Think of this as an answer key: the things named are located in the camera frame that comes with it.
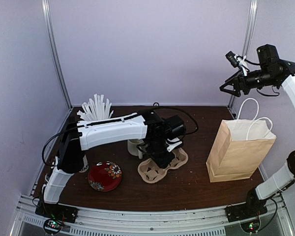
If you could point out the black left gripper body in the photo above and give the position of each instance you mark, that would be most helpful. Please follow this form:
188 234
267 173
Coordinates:
158 153

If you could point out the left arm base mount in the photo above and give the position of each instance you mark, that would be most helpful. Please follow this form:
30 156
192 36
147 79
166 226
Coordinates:
57 212

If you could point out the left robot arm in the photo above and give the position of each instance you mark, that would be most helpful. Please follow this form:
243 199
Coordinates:
160 135

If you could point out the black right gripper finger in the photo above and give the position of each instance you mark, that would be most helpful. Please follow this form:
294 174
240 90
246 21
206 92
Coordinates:
234 91
234 77

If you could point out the cardboard cup carrier tray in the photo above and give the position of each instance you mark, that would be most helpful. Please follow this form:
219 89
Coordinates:
151 173

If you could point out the white ceramic mug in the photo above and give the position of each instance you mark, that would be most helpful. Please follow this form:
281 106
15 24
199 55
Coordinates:
136 147

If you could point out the white paper coffee cup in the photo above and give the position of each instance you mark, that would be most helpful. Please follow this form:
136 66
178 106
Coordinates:
85 165

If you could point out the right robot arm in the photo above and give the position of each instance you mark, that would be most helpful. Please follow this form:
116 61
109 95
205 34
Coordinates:
273 72

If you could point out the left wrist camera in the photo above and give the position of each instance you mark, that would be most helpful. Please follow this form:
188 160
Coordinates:
172 144

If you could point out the cup of white straws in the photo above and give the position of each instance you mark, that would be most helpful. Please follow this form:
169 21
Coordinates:
97 108

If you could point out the red floral plate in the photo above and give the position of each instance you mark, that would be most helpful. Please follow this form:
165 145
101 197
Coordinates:
105 176

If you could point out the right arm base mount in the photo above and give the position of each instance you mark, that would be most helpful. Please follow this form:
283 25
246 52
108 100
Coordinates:
249 209

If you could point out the brown paper bag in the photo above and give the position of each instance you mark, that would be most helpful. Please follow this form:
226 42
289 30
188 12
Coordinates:
239 147

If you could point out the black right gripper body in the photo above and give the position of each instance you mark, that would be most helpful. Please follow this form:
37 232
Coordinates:
246 86

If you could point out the aluminium front rail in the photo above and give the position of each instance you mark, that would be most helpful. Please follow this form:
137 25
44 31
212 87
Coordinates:
198 222

